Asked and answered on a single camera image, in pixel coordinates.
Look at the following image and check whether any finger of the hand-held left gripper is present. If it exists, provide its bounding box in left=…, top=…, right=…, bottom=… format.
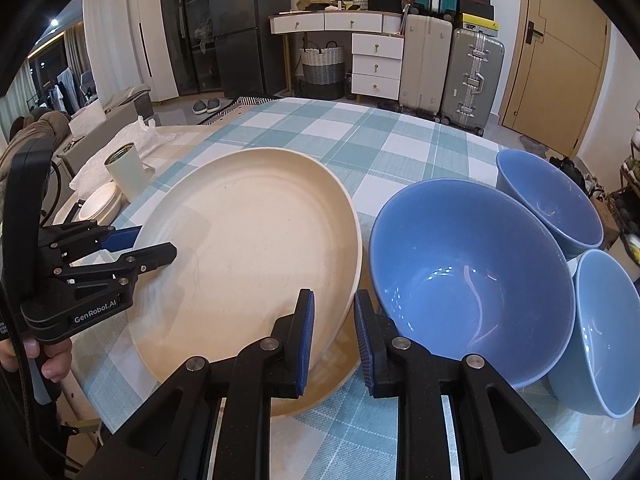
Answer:
left=52, top=242, right=177, bottom=282
left=37, top=223, right=143, bottom=261

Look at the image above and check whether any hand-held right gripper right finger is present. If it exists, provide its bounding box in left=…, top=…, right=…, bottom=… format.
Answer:
left=353, top=290, right=591, bottom=480

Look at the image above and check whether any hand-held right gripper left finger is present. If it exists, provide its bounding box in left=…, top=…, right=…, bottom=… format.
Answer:
left=95, top=288, right=316, bottom=480

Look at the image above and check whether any deep blue bowl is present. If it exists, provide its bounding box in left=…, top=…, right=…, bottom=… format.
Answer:
left=369, top=178, right=576, bottom=390

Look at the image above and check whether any light blue bowl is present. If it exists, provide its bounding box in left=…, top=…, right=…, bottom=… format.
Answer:
left=547, top=249, right=640, bottom=418

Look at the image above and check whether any person's left hand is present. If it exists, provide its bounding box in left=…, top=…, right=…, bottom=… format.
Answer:
left=0, top=337, right=73, bottom=383

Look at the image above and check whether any stack of small white dishes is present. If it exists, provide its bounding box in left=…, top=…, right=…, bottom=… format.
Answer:
left=77, top=182, right=123, bottom=226

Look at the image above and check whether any white tape roll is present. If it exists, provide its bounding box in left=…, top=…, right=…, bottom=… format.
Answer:
left=104, top=143, right=147, bottom=203

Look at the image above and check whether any white plastic bag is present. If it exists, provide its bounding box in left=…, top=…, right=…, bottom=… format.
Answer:
left=70, top=116, right=178, bottom=191

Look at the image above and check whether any white paper bag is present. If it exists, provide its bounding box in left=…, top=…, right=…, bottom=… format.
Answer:
left=67, top=102, right=108, bottom=136

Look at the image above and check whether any grey sofa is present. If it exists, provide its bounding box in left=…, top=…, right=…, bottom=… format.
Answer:
left=57, top=85, right=153, bottom=171

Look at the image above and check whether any brown puffy jacket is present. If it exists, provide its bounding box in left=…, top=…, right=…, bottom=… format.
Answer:
left=0, top=107, right=73, bottom=161

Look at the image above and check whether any clothes rack with clothes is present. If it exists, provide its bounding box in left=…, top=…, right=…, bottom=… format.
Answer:
left=30, top=67, right=96, bottom=113

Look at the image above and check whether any striped floor rug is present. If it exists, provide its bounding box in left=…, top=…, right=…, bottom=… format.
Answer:
left=200, top=95, right=281, bottom=123

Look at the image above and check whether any white wardrobe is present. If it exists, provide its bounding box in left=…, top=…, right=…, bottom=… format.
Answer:
left=127, top=0, right=176, bottom=103

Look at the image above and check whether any white curtain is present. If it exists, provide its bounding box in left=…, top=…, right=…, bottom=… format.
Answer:
left=82, top=0, right=146, bottom=106

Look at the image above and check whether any teal checked tablecloth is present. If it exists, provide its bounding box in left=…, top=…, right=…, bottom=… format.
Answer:
left=55, top=96, right=640, bottom=480

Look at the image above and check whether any dark glass cabinet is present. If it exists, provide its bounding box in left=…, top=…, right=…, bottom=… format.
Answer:
left=159, top=0, right=226, bottom=96

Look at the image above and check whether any woven laundry basket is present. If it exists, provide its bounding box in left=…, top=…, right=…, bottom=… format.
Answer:
left=299, top=41, right=346, bottom=101

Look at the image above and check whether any grey refrigerator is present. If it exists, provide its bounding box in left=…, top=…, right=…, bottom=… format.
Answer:
left=206, top=0, right=292, bottom=98

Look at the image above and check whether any small grey floor mat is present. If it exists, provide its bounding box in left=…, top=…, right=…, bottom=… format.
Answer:
left=517, top=134, right=551, bottom=156

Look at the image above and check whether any black backpack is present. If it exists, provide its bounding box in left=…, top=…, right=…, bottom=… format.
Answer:
left=547, top=155, right=586, bottom=191

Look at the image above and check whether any small brown cardboard box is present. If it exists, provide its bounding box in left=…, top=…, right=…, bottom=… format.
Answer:
left=592, top=195, right=621, bottom=251

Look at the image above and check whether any white dressing table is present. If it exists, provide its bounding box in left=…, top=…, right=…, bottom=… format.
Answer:
left=269, top=10, right=405, bottom=101

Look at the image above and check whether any white trash bin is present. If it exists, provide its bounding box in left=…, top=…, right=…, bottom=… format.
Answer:
left=620, top=232, right=640, bottom=266

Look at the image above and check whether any silver suitcase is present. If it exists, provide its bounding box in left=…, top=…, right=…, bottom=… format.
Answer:
left=440, top=27, right=506, bottom=133

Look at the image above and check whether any beige suitcase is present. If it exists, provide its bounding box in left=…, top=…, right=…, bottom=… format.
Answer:
left=399, top=12, right=453, bottom=113

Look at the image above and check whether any wooden shoe rack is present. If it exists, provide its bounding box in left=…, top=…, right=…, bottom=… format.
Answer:
left=617, top=160, right=640, bottom=241

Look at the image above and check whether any wooden door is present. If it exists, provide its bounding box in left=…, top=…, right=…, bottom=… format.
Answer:
left=500, top=0, right=611, bottom=158

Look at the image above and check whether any black cable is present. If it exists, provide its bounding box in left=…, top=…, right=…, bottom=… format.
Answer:
left=44, top=160, right=64, bottom=227

